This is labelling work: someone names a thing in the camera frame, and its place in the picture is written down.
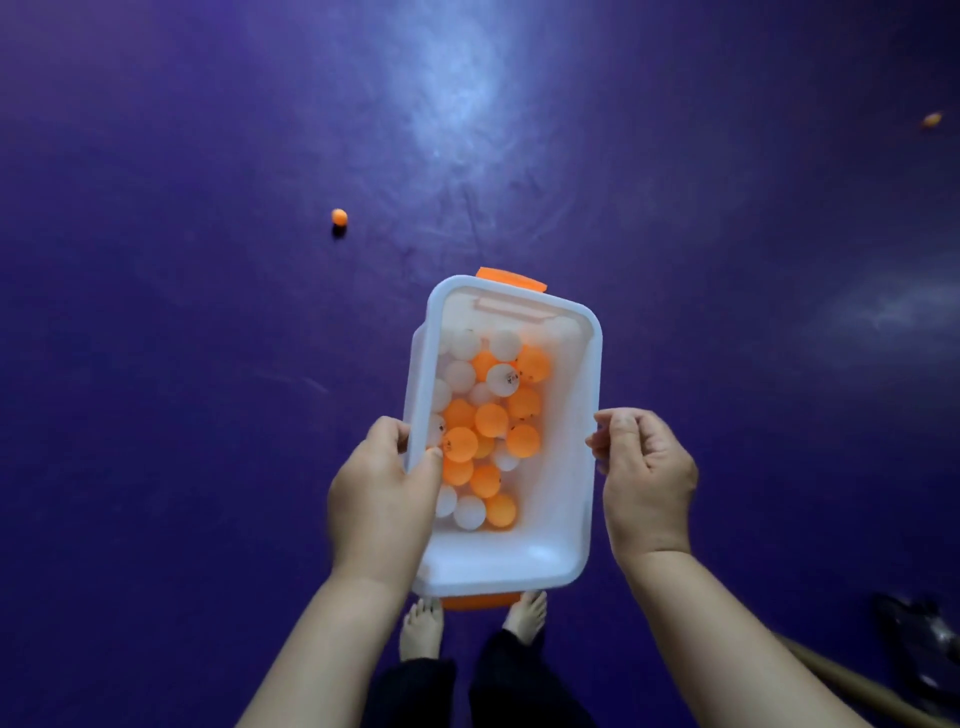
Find white plastic bin orange handles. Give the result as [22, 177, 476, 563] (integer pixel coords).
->
[402, 267, 604, 611]

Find person's left foot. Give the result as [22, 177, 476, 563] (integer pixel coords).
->
[398, 597, 445, 663]

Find person's right foot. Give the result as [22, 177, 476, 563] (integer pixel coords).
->
[501, 591, 549, 648]

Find black trousers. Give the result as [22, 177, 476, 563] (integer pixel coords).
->
[360, 628, 598, 728]

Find person's left forearm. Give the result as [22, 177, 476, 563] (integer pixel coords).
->
[235, 561, 418, 728]

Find wooden stick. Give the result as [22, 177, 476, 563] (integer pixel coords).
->
[774, 632, 940, 728]

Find person's left hand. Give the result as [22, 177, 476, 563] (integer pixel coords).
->
[327, 415, 445, 595]

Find pile of table tennis balls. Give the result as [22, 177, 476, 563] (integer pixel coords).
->
[424, 327, 555, 532]

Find person's right forearm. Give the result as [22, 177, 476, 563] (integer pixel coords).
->
[618, 549, 873, 728]

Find person's right hand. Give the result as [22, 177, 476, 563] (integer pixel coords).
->
[585, 407, 700, 572]

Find black object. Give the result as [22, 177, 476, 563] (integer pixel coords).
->
[872, 591, 960, 708]

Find person's foot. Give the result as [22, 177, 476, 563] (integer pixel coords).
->
[501, 591, 549, 648]
[398, 597, 445, 663]

